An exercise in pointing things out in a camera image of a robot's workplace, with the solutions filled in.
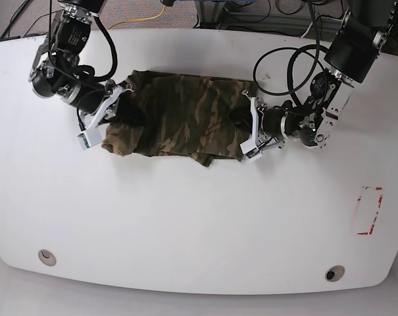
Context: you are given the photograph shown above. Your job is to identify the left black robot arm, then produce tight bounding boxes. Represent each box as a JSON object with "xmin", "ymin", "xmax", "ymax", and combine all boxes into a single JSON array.
[{"xmin": 233, "ymin": 1, "xmax": 398, "ymax": 159}]

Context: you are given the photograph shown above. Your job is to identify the yellow cable on floor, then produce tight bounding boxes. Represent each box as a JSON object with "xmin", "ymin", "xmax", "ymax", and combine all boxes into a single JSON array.
[{"xmin": 107, "ymin": 1, "xmax": 168, "ymax": 30}]

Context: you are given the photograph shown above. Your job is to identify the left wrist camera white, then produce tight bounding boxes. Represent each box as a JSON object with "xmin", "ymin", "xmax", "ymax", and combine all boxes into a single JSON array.
[{"xmin": 240, "ymin": 139, "xmax": 262, "ymax": 162}]

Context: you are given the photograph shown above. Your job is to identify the red tape rectangle marking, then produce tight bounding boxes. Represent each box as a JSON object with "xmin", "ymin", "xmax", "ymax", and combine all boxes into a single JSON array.
[{"xmin": 351, "ymin": 186, "xmax": 384, "ymax": 236}]

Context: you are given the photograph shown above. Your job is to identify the white cable on floor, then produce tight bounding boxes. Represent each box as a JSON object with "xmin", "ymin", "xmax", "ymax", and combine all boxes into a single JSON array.
[{"xmin": 299, "ymin": 18, "xmax": 318, "ymax": 39}]

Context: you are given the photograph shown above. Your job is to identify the camouflage t-shirt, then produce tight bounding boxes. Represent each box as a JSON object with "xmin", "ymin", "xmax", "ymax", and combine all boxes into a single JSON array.
[{"xmin": 101, "ymin": 70, "xmax": 257, "ymax": 167}]

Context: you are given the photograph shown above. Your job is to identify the left table cable grommet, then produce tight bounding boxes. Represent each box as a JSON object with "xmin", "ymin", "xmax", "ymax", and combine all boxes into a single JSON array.
[{"xmin": 38, "ymin": 250, "xmax": 57, "ymax": 267}]

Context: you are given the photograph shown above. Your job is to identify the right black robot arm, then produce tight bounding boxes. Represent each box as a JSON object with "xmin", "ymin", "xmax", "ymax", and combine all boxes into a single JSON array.
[{"xmin": 28, "ymin": 1, "xmax": 146, "ymax": 131}]

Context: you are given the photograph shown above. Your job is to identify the right table cable grommet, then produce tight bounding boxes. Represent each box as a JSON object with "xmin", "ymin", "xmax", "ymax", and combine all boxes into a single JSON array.
[{"xmin": 325, "ymin": 265, "xmax": 345, "ymax": 282}]

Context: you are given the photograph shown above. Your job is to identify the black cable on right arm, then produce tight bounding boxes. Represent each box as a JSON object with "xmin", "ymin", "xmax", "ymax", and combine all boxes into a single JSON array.
[{"xmin": 45, "ymin": 0, "xmax": 97, "ymax": 90}]

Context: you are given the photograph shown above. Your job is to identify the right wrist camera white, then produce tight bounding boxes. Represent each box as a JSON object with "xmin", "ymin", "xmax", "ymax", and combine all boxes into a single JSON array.
[{"xmin": 77, "ymin": 128, "xmax": 103, "ymax": 150}]

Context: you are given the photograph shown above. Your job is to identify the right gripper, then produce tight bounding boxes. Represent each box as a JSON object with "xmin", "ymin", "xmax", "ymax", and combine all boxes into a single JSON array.
[{"xmin": 75, "ymin": 80, "xmax": 146, "ymax": 132}]

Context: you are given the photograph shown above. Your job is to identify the table cable grommet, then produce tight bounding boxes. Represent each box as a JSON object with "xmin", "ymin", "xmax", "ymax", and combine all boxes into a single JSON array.
[
  {"xmin": 38, "ymin": 250, "xmax": 57, "ymax": 267},
  {"xmin": 325, "ymin": 265, "xmax": 345, "ymax": 282}
]

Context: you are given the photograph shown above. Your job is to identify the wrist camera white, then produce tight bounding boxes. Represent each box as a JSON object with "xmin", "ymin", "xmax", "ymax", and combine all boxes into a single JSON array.
[
  {"xmin": 240, "ymin": 139, "xmax": 262, "ymax": 162},
  {"xmin": 77, "ymin": 128, "xmax": 103, "ymax": 150}
]

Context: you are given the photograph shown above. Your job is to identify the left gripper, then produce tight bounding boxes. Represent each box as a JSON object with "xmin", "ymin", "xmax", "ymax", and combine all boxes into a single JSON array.
[{"xmin": 230, "ymin": 90, "xmax": 287, "ymax": 151}]

